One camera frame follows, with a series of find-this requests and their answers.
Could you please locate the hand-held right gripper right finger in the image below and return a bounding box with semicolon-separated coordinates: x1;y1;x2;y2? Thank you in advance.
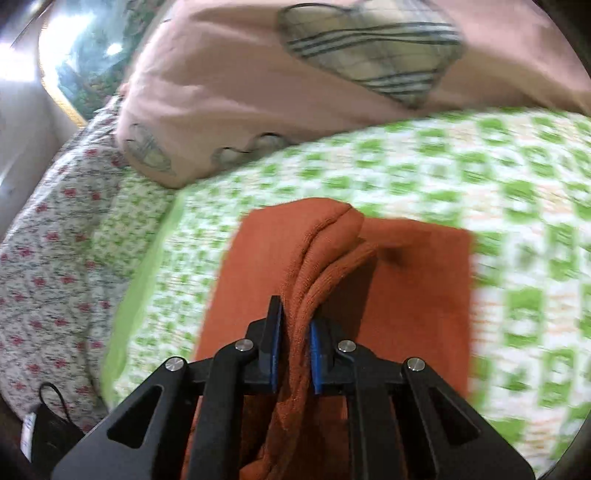
308;320;536;480

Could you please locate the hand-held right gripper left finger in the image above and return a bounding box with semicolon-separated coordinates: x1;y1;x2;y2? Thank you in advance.
51;295;283;480

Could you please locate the orange knit sweater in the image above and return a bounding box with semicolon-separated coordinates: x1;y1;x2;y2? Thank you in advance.
180;198;476;480

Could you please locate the green checked pillow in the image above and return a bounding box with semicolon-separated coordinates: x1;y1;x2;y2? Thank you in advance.
92;178;180;278

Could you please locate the black face mask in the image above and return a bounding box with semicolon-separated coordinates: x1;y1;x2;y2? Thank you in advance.
30;383;86;468

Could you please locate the floral bed sheet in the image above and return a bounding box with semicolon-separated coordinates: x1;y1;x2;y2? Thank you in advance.
0;95;181;435

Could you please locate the green checked blanket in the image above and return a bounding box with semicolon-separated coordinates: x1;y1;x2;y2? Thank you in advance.
99;107;591;472

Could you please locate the pink quilt with plaid hearts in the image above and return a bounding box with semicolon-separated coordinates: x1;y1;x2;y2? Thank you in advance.
115;0;591;189

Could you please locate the framed landscape picture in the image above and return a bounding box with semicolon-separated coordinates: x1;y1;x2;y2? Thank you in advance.
37;0;176;129

